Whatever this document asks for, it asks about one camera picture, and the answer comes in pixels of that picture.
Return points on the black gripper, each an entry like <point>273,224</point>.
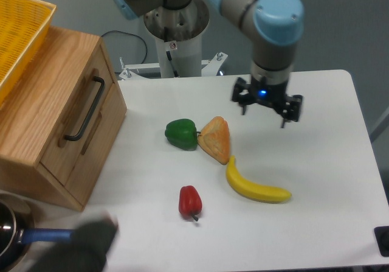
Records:
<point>274,96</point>

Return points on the wooden top drawer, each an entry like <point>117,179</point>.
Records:
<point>79,118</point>

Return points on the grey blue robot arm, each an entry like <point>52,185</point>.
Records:
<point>273,26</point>

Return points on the wooden drawer cabinet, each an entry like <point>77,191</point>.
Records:
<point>33,111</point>

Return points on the grey gloved hand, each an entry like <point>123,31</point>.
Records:
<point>86,251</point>

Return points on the orange sandwich toy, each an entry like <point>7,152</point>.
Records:
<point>214,139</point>

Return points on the green bell pepper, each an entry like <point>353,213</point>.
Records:
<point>182,133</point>

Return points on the yellow banana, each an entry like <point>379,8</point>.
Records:
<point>251,190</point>

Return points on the red bell pepper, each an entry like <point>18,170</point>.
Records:
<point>190,203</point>

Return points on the black corner device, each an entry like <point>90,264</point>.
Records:
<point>382,238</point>

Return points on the yellow plastic basket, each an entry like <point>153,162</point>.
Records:
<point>24,26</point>

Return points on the white metal bracket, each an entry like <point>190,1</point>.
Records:
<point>210,67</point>

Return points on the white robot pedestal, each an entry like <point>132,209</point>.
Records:
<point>178,38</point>

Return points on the blue handled frying pan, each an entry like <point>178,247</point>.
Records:
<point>18,231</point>

